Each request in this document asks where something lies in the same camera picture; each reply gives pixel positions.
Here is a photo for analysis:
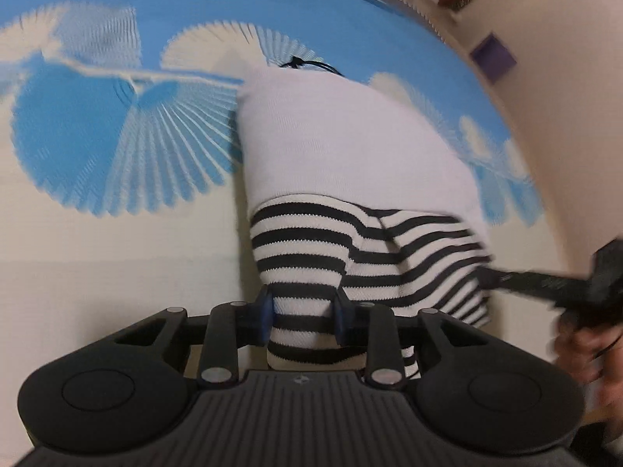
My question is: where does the black white striped hooded garment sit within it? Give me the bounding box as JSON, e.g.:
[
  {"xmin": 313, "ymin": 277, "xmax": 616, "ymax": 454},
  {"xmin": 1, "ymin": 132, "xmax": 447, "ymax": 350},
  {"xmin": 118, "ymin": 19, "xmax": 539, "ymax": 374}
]
[{"xmin": 236, "ymin": 67, "xmax": 490, "ymax": 371}]

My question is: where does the person's right hand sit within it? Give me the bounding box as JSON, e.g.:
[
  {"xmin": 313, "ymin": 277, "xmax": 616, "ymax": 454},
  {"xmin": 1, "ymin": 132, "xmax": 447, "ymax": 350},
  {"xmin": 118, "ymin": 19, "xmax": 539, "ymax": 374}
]
[{"xmin": 553, "ymin": 313, "xmax": 622, "ymax": 440}]

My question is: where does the blue white patterned bedsheet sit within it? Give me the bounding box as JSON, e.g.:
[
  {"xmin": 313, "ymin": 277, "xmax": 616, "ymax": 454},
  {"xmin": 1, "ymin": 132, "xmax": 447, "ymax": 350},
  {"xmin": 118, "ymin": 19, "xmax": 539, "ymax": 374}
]
[{"xmin": 1, "ymin": 0, "xmax": 564, "ymax": 465}]

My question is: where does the purple box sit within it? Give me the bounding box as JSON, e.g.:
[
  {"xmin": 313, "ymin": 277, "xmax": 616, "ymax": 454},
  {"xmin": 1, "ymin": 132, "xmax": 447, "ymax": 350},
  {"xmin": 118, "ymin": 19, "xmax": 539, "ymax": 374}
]
[{"xmin": 470, "ymin": 33, "xmax": 517, "ymax": 83}]

